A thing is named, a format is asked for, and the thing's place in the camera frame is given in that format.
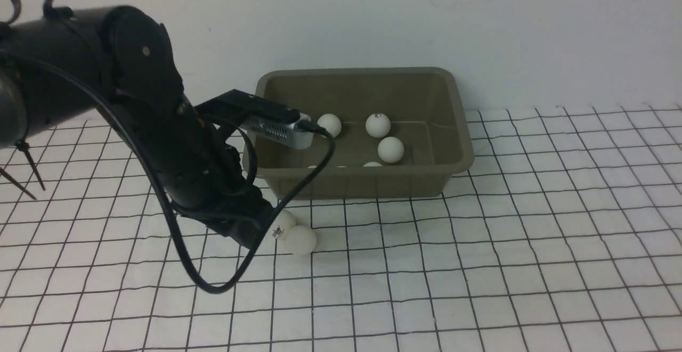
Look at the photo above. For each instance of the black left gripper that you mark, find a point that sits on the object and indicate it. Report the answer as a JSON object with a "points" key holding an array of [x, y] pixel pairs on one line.
{"points": [[204, 177]]}

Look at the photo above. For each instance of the olive plastic storage bin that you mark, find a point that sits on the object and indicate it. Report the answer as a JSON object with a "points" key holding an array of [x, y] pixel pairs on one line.
{"points": [[399, 132]]}

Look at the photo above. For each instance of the white black-grid tablecloth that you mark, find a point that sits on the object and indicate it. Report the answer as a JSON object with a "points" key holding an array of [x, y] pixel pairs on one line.
{"points": [[563, 236]]}

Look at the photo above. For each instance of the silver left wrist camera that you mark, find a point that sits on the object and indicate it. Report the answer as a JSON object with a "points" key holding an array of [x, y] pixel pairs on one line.
{"points": [[257, 115]]}

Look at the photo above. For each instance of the white logo ping-pong ball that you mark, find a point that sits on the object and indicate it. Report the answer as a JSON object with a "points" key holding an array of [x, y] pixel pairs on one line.
{"points": [[282, 224]]}

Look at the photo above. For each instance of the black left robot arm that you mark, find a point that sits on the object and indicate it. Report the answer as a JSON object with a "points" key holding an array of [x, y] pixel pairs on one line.
{"points": [[119, 61]]}

